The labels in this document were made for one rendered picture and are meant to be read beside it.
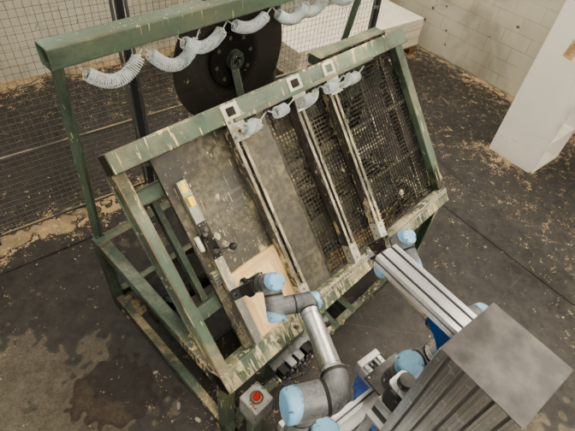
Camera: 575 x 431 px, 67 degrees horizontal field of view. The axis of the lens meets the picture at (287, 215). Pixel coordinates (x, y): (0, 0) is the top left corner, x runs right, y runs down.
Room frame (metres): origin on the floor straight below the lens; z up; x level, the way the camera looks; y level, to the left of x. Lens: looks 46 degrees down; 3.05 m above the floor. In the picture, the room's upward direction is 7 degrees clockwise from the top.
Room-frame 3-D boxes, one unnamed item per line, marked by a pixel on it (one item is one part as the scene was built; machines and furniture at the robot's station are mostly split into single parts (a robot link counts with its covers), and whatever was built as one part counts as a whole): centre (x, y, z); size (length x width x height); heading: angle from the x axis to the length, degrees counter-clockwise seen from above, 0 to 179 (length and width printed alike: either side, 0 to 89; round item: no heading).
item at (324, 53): (2.87, -0.28, 1.38); 0.70 x 0.15 x 0.85; 140
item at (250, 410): (0.81, 0.04, 0.84); 0.12 x 0.12 x 0.18; 50
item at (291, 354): (1.19, -0.19, 0.69); 0.50 x 0.14 x 0.24; 140
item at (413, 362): (0.93, -0.63, 1.20); 0.13 x 0.12 x 0.14; 119
